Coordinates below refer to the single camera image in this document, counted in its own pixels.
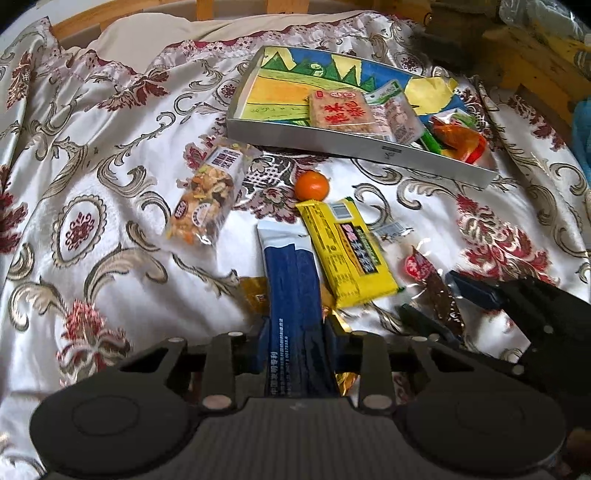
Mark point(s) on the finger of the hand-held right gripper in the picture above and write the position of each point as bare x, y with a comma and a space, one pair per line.
475, 290
429, 325

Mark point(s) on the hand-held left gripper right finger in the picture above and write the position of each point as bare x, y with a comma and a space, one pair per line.
331, 346

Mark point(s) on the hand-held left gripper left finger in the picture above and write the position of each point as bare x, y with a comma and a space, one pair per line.
257, 355

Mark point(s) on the dark date snack packet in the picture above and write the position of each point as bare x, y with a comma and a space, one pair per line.
438, 295

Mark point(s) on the gold foil wrapper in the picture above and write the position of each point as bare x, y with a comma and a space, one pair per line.
254, 295

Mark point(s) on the blue and white snack packet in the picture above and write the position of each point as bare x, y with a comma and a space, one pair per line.
293, 295

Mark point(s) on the yellow snack packet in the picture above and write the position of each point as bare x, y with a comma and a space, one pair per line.
351, 254

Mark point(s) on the small silver sachet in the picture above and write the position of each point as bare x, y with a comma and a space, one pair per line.
392, 230

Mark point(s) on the orange-red snack packet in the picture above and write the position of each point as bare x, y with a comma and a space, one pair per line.
461, 138

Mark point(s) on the small green snack packet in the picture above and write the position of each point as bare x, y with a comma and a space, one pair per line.
431, 142

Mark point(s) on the orange tangerine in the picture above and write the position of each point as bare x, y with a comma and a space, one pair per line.
312, 186

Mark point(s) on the mixed nut snack packet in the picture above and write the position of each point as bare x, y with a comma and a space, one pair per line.
203, 194

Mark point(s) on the pink rice cracker packet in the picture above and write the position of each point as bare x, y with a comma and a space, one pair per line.
341, 113

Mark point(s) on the grey tray with painted drawing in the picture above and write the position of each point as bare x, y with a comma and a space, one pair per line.
286, 92

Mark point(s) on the blue cloth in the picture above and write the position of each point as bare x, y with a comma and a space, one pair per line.
584, 138

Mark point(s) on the brown trousers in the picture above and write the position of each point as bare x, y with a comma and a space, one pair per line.
452, 27

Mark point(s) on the floral satin blanket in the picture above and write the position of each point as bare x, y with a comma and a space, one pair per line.
92, 138

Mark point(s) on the plastic bag of clothes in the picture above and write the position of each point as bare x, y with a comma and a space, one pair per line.
545, 18

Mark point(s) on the beige pillow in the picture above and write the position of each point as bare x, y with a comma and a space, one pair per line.
161, 27

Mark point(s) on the wooden bed frame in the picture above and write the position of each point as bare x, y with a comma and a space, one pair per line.
521, 64

